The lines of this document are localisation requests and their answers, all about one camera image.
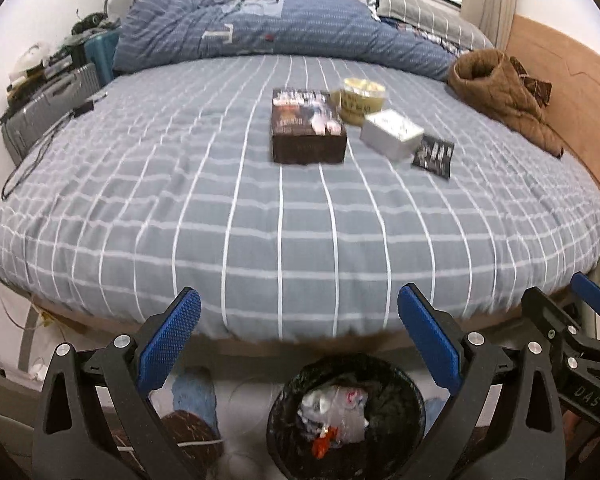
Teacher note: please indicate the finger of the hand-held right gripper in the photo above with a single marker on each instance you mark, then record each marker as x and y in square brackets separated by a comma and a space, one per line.
[540, 310]
[592, 292]

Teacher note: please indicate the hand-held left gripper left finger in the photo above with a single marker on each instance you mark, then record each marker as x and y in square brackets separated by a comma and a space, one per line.
[172, 340]

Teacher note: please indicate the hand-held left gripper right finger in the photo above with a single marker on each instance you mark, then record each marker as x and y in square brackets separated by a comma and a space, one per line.
[430, 340]

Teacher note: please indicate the clear plastic bubble wrap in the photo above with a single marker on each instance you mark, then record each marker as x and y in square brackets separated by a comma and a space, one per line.
[347, 410]

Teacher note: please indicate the black trash bin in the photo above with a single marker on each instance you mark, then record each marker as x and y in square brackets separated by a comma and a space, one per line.
[285, 410]

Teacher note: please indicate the white paper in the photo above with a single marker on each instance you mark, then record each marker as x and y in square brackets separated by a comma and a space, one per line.
[312, 405]

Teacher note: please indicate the black printed packet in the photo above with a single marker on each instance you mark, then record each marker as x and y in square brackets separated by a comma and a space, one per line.
[434, 157]

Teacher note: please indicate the white cardboard box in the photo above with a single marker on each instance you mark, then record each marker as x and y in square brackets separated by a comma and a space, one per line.
[387, 132]

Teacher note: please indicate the dark printed box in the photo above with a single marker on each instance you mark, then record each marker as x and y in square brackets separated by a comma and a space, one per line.
[305, 145]

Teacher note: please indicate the yellow paper cup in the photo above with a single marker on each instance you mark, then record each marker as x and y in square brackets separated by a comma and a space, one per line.
[360, 105]

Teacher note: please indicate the blue fluffy slipper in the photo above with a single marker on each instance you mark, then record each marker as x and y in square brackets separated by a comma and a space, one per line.
[195, 395]

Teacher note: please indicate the grey checked bed cover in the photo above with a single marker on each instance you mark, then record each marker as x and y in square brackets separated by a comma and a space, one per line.
[180, 210]

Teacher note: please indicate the red plastic wrapper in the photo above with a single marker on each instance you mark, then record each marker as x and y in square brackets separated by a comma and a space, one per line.
[325, 442]

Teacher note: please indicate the wooden headboard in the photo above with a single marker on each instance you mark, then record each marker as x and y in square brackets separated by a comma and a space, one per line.
[570, 90]

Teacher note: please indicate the dark brown patterned garment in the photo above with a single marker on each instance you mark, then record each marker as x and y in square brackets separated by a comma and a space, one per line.
[537, 87]

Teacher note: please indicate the brown quilted jacket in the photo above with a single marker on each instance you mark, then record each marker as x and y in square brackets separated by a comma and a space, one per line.
[490, 85]

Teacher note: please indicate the grey suitcase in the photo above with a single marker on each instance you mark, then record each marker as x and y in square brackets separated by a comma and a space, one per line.
[45, 105]

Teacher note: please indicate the teal suitcase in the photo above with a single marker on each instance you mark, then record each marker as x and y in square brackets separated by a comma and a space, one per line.
[100, 55]

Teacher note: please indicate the beige curtain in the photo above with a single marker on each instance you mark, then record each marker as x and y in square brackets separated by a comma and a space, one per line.
[490, 0]

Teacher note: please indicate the white plastic object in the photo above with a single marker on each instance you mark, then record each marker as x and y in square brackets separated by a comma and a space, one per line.
[30, 60]

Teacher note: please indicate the grey checked pillow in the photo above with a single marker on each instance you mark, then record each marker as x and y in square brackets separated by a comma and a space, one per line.
[420, 7]

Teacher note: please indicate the black tangled items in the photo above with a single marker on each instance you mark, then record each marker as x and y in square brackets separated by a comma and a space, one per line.
[92, 22]

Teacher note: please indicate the blue striped duvet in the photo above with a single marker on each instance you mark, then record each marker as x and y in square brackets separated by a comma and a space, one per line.
[280, 30]

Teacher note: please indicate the wooden bed frame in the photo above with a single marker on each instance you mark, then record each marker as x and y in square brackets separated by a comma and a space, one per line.
[305, 346]

